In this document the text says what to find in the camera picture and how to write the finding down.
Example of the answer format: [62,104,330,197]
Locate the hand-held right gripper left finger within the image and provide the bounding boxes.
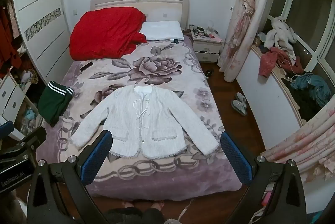
[26,130,113,224]

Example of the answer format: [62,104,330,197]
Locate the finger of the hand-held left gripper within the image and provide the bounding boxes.
[0,126,47,160]
[0,121,14,140]

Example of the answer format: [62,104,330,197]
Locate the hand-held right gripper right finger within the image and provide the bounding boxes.
[220,131,308,224]

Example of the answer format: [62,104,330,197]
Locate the white knit jacket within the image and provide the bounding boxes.
[69,85,219,160]

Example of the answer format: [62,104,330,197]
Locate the red hanging clothes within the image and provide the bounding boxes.
[0,4,23,79]

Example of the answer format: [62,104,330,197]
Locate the white drawer cabinet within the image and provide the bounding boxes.
[0,74,40,130]

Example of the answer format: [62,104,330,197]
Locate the green pants with white stripes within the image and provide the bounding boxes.
[38,81,74,127]

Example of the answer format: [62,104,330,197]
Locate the grey slipper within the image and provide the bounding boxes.
[235,92,247,107]
[231,99,248,116]

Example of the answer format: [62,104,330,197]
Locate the person's dark trousers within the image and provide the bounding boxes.
[105,208,164,224]

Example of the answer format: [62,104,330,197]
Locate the white window bench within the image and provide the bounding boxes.
[236,46,307,151]

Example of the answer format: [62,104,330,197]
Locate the person's right foot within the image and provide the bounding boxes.
[150,200,165,211]

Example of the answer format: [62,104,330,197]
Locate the loose pink floral curtain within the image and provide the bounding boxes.
[260,102,335,175]

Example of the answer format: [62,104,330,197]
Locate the black garment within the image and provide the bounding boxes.
[286,80,325,122]

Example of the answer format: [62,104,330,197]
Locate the red garment on windowsill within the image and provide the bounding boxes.
[259,47,304,77]

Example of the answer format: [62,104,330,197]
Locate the teal garment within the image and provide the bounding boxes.
[290,73,332,108]

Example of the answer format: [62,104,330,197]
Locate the white nightstand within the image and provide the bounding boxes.
[190,31,224,63]

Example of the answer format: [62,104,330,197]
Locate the white wardrobe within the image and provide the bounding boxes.
[12,0,72,78]

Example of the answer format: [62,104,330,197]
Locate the red quilt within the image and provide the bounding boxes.
[69,6,147,61]

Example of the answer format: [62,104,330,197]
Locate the small items on nightstand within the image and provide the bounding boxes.
[189,24,222,40]

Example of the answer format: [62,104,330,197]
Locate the white fluffy garment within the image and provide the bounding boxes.
[263,16,297,60]

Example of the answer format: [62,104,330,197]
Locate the tied pink floral curtain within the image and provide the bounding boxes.
[217,0,278,83]

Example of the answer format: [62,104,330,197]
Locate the white pillow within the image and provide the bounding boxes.
[139,20,185,42]

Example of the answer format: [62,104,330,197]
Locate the beige bed headboard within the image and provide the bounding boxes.
[90,0,189,31]

